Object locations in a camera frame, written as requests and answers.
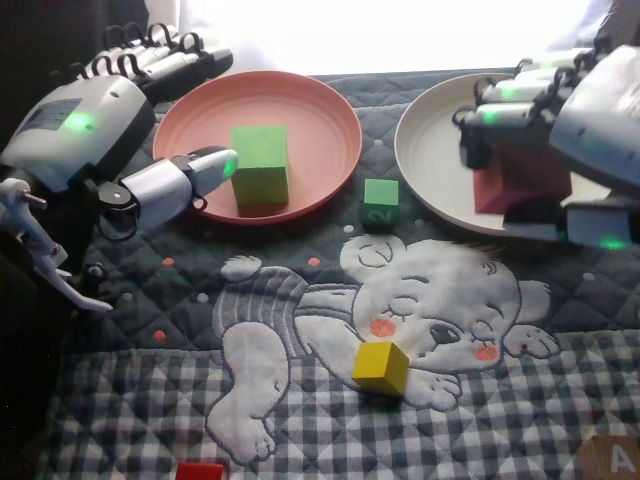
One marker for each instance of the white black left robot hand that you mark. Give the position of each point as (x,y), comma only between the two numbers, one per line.
(85,130)

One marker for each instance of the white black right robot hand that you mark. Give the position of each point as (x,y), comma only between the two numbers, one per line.
(595,115)

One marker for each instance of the large green cube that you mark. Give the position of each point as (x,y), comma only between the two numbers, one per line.
(260,170)

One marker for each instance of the white round plate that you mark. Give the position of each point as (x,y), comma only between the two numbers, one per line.
(430,150)

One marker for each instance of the pink round plate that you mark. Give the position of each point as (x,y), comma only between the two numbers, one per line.
(310,120)

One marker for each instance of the small green number cube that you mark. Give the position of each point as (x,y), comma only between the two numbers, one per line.
(381,202)

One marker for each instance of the yellow cube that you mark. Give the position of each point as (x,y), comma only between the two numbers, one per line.
(380,367)

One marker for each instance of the grey bear print quilt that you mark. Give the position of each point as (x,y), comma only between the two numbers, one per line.
(320,280)

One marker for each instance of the wooden letter block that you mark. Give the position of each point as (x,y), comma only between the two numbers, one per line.
(610,457)

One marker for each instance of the small red letter block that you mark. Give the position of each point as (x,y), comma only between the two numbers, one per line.
(200,471)

